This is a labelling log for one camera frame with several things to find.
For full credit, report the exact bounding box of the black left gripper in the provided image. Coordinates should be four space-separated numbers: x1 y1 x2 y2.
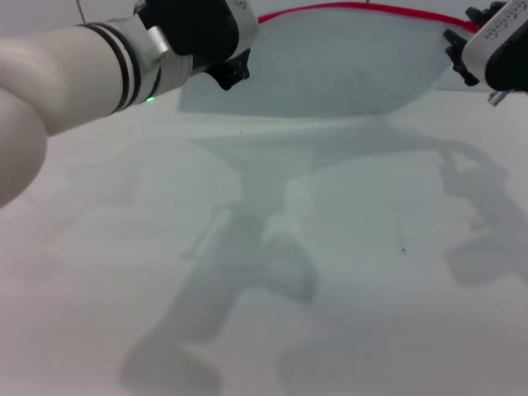
205 46 252 92

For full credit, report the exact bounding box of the clear red-zip document bag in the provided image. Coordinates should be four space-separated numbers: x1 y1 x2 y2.
177 1 476 121

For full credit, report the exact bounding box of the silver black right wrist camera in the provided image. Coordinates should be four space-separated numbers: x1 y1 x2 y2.
460 0 528 92

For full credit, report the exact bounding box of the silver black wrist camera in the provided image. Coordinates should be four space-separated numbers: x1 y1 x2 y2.
460 0 528 92
135 0 261 68

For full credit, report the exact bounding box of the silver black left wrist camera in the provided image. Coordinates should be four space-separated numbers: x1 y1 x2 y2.
135 0 261 68

